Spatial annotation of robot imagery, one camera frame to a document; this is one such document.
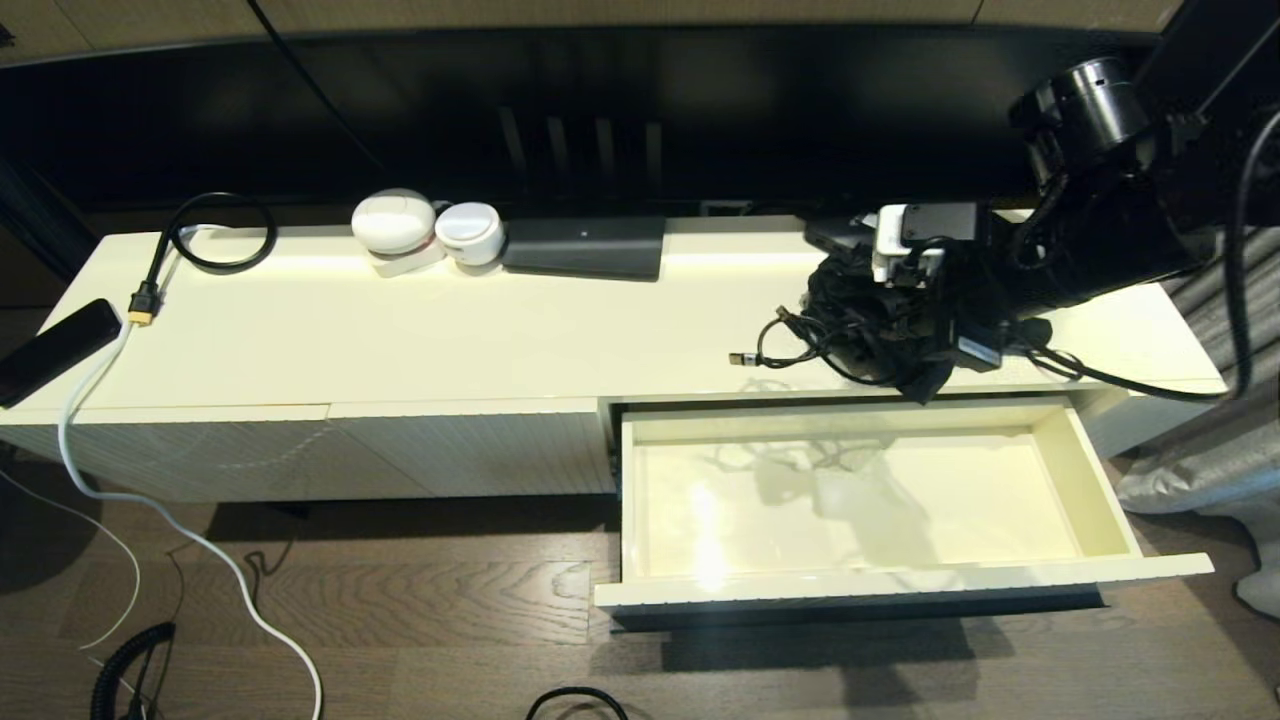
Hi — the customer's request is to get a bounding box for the small black box white label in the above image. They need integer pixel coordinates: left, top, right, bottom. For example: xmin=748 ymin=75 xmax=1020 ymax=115
xmin=803 ymin=212 xmax=881 ymax=256

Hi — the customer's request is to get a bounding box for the black wall shelf unit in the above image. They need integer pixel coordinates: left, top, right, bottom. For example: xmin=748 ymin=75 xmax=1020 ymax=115
xmin=1050 ymin=0 xmax=1280 ymax=198

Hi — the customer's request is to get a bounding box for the white fluted drawer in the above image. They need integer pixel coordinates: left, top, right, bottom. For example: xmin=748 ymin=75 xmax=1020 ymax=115
xmin=593 ymin=393 xmax=1216 ymax=611

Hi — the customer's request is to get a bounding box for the black coiled cable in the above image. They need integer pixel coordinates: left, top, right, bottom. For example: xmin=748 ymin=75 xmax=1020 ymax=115
xmin=90 ymin=622 xmax=178 ymax=720

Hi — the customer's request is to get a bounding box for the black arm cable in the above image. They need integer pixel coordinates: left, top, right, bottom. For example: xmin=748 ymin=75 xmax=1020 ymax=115
xmin=1040 ymin=110 xmax=1280 ymax=403

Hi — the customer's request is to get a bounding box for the thin white cable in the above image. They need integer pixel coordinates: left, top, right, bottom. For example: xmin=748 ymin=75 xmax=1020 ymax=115
xmin=0 ymin=470 xmax=143 ymax=701

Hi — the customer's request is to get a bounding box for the small white round device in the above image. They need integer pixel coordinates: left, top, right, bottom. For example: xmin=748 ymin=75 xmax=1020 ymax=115
xmin=434 ymin=200 xmax=505 ymax=266

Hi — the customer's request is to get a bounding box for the black umbrella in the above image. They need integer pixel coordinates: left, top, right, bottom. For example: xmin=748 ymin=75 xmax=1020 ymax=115
xmin=803 ymin=245 xmax=1086 ymax=406

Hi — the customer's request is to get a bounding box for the black cable loop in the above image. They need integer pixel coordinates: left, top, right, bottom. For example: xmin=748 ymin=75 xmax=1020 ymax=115
xmin=526 ymin=686 xmax=629 ymax=720

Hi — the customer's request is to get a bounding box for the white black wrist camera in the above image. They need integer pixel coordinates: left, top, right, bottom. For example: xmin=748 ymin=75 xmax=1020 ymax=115
xmin=872 ymin=203 xmax=981 ymax=289

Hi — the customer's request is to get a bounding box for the white TV cabinet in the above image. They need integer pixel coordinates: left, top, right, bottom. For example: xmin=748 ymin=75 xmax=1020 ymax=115
xmin=0 ymin=205 xmax=1231 ymax=504

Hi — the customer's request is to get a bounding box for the black HDMI cable yellow plug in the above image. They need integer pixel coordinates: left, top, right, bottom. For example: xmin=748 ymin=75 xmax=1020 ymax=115
xmin=126 ymin=190 xmax=277 ymax=327

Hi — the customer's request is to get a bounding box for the black smartphone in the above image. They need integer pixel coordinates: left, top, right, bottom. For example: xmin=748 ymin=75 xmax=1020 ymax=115
xmin=0 ymin=298 xmax=123 ymax=408

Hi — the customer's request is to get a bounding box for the black television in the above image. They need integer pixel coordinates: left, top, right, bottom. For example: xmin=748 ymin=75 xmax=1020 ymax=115
xmin=0 ymin=28 xmax=1166 ymax=214

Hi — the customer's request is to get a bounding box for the white power cable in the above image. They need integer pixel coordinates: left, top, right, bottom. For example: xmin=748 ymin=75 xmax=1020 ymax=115
xmin=58 ymin=225 xmax=323 ymax=720

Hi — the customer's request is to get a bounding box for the large white round device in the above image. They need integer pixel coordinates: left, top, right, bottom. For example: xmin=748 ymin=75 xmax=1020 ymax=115
xmin=350 ymin=187 xmax=437 ymax=259

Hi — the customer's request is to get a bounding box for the grey curtain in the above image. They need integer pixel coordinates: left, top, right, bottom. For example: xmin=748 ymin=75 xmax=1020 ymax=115
xmin=1115 ymin=140 xmax=1280 ymax=616

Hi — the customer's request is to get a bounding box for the black flat set-top box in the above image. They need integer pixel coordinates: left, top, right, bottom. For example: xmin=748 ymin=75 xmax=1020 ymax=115
xmin=500 ymin=214 xmax=667 ymax=281

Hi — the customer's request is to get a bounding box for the short black USB cable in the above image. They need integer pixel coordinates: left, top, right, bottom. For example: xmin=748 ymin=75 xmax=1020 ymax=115
xmin=728 ymin=305 xmax=901 ymax=386

